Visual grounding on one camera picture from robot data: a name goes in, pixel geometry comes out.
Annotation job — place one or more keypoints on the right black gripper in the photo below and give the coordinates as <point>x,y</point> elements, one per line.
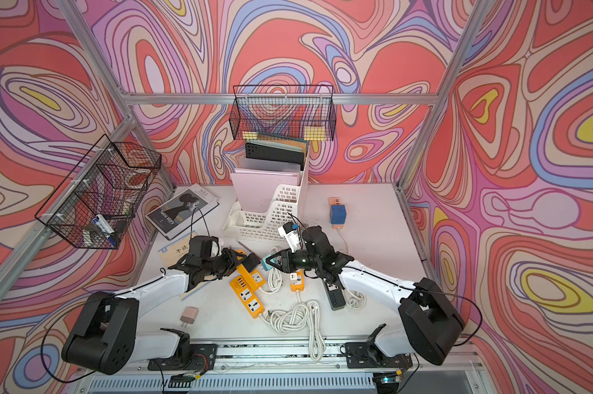
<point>286,261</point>

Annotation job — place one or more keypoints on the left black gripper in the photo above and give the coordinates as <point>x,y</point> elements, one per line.
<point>230,261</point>

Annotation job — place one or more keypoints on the black plug adapter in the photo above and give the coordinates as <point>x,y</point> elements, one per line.
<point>251,262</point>

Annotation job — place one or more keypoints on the orange power strip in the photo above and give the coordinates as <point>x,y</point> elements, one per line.
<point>248,298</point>
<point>297,281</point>
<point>254,280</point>

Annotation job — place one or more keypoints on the pink usb charger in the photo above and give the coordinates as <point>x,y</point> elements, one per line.
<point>189,316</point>

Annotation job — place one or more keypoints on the teal plug adapter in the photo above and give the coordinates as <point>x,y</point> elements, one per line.
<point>270,262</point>

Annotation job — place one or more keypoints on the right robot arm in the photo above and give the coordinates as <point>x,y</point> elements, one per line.
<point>430,325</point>

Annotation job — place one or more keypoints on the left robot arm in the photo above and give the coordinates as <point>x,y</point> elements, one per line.
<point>105,339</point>

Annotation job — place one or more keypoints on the pencil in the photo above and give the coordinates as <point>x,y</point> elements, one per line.
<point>246,247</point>

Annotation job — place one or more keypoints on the white plastic file rack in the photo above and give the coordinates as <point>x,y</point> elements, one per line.
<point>288,202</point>

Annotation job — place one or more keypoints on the blue cube adapter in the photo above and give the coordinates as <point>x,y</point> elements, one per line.
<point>338,215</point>

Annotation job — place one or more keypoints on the black power strip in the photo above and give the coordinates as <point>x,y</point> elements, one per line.
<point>335,297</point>

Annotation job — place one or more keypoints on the pink power strip back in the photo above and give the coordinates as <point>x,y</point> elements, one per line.
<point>334,201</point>

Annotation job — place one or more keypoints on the pink folder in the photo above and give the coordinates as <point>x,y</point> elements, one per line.
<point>255,188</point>

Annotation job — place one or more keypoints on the tan paper booklet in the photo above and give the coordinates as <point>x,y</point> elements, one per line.
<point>175,250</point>

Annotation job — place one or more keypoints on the grey portrait book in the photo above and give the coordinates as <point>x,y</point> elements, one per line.
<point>173,216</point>

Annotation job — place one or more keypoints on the black notebook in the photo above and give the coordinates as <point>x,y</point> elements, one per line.
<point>276,151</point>

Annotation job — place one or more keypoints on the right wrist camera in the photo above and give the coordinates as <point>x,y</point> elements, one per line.
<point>291,233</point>

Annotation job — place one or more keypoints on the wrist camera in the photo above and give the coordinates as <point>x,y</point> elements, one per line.
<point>194,209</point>
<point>291,233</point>

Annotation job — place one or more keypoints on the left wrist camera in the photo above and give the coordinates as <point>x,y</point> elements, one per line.
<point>194,209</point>

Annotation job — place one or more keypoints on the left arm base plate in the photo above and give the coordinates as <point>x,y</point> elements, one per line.
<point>198,355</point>

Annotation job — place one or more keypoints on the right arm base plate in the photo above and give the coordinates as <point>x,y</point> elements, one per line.
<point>362,355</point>

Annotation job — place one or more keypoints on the black wire basket back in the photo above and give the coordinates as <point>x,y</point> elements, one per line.
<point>284,112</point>

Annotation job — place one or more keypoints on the black wire basket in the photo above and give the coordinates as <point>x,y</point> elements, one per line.
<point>94,209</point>
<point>284,112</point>

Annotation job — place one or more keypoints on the black wire basket left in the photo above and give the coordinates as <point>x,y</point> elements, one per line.
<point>94,209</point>

